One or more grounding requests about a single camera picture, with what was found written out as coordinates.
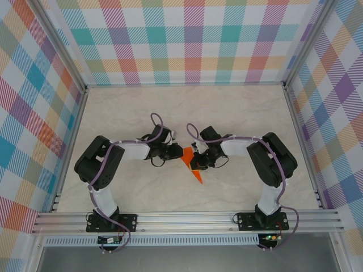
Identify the orange paper sheet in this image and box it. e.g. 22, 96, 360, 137
181, 146, 205, 186

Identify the grey metal panel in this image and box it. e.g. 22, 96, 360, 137
36, 245, 341, 272

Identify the wide grooved aluminium rail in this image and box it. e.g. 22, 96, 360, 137
31, 209, 345, 235

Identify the thin aluminium rail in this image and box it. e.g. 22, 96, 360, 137
85, 81, 286, 87

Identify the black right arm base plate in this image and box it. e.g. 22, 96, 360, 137
237, 211, 289, 232

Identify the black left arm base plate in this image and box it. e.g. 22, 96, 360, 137
86, 214, 139, 233

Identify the slotted grey cable duct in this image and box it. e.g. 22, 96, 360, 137
44, 233, 260, 247

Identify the aluminium side rail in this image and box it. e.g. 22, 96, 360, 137
282, 82, 324, 210
50, 84, 89, 213

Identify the aluminium corner post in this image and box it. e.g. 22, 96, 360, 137
29, 0, 89, 92
282, 0, 340, 87

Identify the aluminium lower frame bar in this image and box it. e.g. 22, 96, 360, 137
25, 233, 48, 272
330, 231, 351, 272

